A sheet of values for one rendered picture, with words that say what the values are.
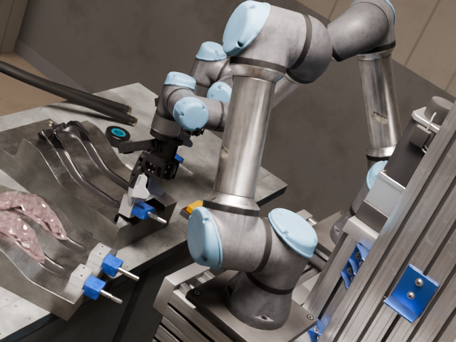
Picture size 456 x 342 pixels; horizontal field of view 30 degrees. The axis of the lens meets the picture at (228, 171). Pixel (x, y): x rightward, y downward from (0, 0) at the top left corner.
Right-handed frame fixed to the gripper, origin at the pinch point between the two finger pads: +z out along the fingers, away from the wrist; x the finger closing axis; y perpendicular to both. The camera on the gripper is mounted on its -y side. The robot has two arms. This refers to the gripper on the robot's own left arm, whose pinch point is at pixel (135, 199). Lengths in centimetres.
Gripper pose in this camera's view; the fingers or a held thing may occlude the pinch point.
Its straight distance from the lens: 223.9
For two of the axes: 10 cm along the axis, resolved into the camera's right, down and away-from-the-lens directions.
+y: 8.2, 4.1, -3.9
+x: 4.7, -1.1, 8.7
